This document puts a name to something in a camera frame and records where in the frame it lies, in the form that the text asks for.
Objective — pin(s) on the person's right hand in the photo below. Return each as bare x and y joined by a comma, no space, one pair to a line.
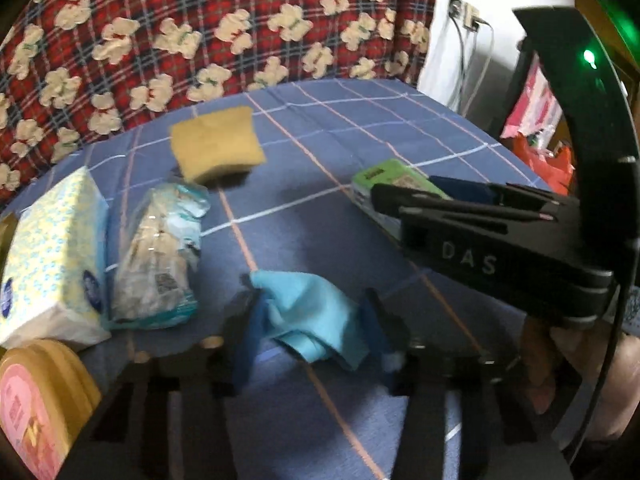
542,365

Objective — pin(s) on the red plaid bear-print blanket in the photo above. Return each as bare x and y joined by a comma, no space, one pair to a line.
150,85

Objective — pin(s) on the blue plaid bed sheet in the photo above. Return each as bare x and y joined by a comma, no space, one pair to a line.
300,220

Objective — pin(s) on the pink printed package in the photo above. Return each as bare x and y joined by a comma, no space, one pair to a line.
535,105

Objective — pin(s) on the white wall socket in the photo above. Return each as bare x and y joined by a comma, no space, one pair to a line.
462,10

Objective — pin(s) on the clear plastic packet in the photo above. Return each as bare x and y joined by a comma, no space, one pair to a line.
150,260

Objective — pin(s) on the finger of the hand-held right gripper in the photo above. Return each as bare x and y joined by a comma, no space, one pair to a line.
400,197
465,191

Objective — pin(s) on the round gold tin pink label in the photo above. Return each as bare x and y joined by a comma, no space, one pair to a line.
35,410

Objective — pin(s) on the green white small box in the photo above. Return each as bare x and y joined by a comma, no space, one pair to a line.
390,172

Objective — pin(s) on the yellow dotted tissue pack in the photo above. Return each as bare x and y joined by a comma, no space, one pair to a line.
45,250

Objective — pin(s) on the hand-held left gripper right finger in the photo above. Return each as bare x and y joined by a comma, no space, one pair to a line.
377,330

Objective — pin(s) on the yellow sponge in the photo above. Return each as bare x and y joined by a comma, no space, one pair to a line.
215,145

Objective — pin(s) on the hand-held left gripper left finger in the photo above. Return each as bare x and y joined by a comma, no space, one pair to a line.
247,340

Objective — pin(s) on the light blue cloth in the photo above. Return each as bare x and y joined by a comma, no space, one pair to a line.
310,310

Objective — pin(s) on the red plastic bag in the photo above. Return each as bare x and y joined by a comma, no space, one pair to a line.
550,165

